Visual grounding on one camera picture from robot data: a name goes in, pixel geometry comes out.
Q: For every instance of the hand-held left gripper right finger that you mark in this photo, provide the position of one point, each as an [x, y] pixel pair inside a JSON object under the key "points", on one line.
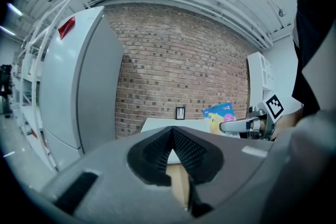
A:
{"points": [[236, 165]]}

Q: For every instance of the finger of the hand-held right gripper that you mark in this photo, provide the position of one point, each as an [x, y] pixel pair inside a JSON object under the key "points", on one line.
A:
{"points": [[236, 126]]}

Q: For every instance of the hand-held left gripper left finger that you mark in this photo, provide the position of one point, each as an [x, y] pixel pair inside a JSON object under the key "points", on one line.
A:
{"points": [[118, 178]]}

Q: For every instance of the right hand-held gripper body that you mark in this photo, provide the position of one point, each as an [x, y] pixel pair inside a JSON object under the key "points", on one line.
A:
{"points": [[273, 110]]}

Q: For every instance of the blue packet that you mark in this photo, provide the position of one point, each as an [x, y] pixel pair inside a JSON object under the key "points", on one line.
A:
{"points": [[215, 115]]}

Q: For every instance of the person's right forearm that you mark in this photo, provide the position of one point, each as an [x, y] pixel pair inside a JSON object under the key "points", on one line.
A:
{"points": [[287, 123]]}

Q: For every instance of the white cubby shelf unit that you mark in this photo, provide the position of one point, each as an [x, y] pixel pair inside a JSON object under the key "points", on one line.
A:
{"points": [[256, 78]]}

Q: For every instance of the white desk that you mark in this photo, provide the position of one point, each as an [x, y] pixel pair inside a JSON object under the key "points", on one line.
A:
{"points": [[168, 123]]}

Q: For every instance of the person's black clothing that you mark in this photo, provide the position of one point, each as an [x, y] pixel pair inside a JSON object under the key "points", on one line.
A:
{"points": [[315, 21]]}

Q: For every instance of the white metal shelving rack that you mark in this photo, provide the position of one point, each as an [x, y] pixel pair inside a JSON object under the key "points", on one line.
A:
{"points": [[25, 115]]}

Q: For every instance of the ceiling light tube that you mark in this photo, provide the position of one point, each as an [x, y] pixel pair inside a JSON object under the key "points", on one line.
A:
{"points": [[7, 30], [14, 9]]}

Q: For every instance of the black picture frame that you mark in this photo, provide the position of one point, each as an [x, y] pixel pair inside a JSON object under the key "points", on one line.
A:
{"points": [[180, 113]]}

